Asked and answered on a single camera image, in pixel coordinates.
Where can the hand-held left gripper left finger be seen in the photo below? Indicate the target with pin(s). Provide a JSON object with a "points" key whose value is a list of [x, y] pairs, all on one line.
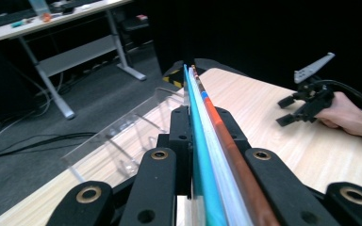
{"points": [[182, 132]]}

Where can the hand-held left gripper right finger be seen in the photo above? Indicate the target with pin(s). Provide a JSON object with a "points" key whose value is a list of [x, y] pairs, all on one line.
{"points": [[232, 128]]}

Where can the black keyboard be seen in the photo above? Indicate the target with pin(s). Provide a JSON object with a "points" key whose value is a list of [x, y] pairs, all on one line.
{"points": [[11, 18]]}

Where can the clear acrylic divided organizer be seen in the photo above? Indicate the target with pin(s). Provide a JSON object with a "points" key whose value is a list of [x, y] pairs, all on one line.
{"points": [[122, 132]]}

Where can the colourful picture book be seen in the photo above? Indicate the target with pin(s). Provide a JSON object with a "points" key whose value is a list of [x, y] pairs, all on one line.
{"points": [[201, 150]]}

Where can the white metal frame desk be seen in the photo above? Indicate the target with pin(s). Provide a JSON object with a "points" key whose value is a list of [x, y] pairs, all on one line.
{"points": [[75, 55]]}

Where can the small red object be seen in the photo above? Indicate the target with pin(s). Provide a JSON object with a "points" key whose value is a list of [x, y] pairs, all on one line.
{"points": [[141, 17]]}

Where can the small teal object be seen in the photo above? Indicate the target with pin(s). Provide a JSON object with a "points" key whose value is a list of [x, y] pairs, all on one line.
{"points": [[17, 24]]}

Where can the black yellow-striped stand base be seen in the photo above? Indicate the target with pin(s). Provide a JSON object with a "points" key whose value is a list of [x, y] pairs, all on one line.
{"points": [[174, 78]]}

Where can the small orange object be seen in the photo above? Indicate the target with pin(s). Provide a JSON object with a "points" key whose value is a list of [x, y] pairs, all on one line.
{"points": [[46, 17]]}

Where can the translucent plastic container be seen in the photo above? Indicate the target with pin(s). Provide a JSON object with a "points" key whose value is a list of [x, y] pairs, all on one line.
{"points": [[39, 6]]}

